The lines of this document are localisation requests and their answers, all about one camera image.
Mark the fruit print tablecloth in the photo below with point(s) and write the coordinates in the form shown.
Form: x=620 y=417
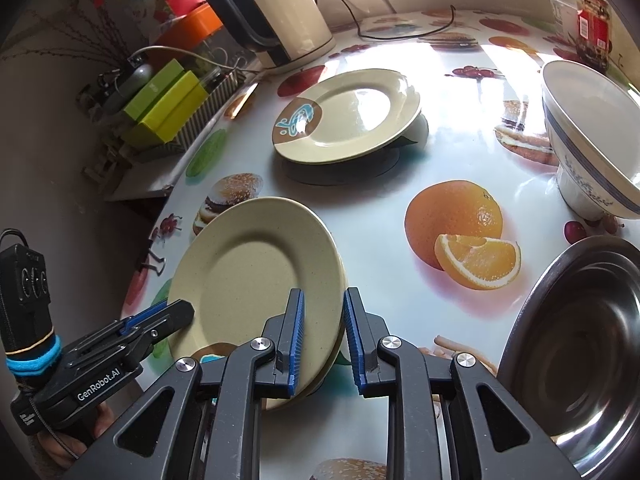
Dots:
x=380 y=240

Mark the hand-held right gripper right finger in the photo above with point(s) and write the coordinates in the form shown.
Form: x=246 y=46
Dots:
x=354 y=340

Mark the person's left hand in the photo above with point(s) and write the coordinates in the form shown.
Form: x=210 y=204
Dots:
x=102 y=420

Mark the orange box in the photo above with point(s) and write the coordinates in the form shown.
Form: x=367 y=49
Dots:
x=190 y=25

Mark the low side shelf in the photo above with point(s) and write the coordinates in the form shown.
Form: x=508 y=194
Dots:
x=140 y=185

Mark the black binder clip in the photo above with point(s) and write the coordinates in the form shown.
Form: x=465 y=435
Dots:
x=156 y=262

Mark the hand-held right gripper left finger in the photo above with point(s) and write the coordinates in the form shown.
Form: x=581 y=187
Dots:
x=298 y=340

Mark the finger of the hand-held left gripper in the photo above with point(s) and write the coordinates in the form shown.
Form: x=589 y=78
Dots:
x=170 y=317
x=145 y=316

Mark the striped storage basket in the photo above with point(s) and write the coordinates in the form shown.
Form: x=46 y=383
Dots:
x=210 y=105

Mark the white bowl blue print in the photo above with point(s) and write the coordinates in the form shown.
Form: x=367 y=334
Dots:
x=590 y=125

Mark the stainless steel bowl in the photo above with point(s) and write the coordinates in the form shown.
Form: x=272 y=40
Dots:
x=585 y=350

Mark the clear plastic container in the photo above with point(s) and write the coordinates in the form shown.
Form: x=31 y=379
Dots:
x=562 y=15

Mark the cream black electric kettle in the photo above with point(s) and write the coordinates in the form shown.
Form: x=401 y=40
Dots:
x=285 y=10

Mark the grey rounded device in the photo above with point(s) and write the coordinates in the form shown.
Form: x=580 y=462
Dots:
x=125 y=85

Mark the glass jar red label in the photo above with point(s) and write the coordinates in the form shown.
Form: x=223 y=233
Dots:
x=592 y=25

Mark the yellow-green box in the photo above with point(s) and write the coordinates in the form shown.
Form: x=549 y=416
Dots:
x=172 y=110

